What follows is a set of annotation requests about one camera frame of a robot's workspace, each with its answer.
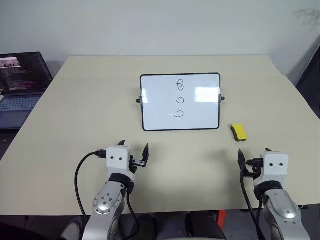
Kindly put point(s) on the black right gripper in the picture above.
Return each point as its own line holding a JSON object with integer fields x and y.
{"x": 250, "y": 172}

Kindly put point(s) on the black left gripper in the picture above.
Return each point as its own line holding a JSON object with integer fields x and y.
{"x": 138, "y": 163}

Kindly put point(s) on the yellow and black sponge eraser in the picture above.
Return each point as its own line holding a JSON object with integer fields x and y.
{"x": 240, "y": 130}

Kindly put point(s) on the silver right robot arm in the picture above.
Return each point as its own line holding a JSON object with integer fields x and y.
{"x": 280, "y": 207}

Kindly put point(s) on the dark rounded shape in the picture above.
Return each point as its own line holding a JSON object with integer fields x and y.
{"x": 145, "y": 226}
{"x": 202, "y": 226}

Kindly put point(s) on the black partition panel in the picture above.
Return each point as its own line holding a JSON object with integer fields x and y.
{"x": 308, "y": 75}

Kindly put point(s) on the grey rounded shape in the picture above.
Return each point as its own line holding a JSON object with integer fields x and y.
{"x": 72, "y": 228}

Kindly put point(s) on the open dark grey laptop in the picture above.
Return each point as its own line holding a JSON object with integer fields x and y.
{"x": 21, "y": 82}

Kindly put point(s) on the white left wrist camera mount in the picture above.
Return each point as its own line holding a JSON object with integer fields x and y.
{"x": 117, "y": 157}

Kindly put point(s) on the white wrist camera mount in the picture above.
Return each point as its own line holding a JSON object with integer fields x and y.
{"x": 275, "y": 165}
{"x": 117, "y": 157}

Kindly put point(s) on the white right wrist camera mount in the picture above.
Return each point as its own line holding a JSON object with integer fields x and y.
{"x": 275, "y": 165}

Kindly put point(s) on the white tabletop whiteboard black frame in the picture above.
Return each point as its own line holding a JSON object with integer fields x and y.
{"x": 160, "y": 110}

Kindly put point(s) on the orange frame part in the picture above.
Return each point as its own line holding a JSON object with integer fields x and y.
{"x": 222, "y": 217}

